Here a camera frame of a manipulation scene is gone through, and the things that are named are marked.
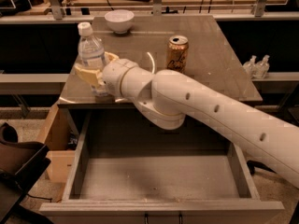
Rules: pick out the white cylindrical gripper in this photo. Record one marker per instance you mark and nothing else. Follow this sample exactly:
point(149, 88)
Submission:
point(114, 74)

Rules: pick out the clear plastic water bottle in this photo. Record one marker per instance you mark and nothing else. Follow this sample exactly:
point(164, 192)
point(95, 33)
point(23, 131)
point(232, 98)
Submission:
point(91, 53)

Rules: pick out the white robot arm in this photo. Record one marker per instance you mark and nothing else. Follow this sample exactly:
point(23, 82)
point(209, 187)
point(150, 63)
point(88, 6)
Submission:
point(167, 97)

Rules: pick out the open grey top drawer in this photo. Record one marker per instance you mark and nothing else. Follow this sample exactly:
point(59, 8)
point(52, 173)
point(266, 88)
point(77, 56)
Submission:
point(127, 171)

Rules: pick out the grey cabinet with glossy top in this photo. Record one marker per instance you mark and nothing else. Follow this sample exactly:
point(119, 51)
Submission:
point(211, 61)

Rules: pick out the left clear pump bottle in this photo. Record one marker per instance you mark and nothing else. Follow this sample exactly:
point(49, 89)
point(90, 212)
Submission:
point(249, 66)

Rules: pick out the clear pump bottle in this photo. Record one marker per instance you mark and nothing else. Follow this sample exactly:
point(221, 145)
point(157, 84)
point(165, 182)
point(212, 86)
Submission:
point(261, 68)
point(249, 66)

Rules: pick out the right clear pump bottle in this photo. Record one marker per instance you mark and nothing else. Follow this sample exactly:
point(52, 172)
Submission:
point(261, 68)

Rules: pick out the white ceramic bowl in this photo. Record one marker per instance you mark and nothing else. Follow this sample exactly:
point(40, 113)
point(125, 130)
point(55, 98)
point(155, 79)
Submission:
point(120, 21)

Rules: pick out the orange soda can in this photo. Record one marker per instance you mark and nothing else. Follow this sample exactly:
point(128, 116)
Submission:
point(177, 53)

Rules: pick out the cardboard box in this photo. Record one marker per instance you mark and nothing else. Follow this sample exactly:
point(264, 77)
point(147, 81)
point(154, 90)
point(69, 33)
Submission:
point(55, 134)

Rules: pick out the dark office chair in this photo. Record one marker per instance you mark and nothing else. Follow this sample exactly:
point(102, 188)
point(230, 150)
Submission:
point(21, 164)

